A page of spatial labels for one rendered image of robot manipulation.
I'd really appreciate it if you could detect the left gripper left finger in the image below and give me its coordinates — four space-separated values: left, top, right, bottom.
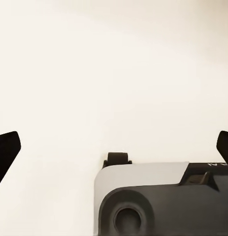
0 131 21 183

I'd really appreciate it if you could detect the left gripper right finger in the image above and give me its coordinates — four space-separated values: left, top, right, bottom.
216 131 228 164

